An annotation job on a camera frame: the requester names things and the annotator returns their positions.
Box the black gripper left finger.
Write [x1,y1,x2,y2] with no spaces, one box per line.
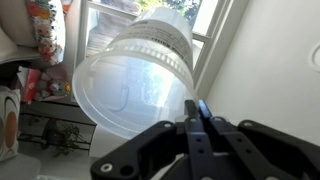
[184,100,198,123]

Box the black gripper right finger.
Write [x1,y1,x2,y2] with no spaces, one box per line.
[198,100,212,120]

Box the clear plastic cup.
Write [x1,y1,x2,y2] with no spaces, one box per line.
[72,7,197,139]

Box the potted plant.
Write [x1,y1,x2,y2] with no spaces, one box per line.
[40,119,86,158]

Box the plush toy animal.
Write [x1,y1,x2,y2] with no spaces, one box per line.
[33,79,71,101]

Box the red small box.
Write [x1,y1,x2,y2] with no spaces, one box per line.
[17,66,40,102]

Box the floral cushion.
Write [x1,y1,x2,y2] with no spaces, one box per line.
[27,0,73,65]

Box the patterned round cushion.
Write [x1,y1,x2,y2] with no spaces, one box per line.
[0,86,20,161]

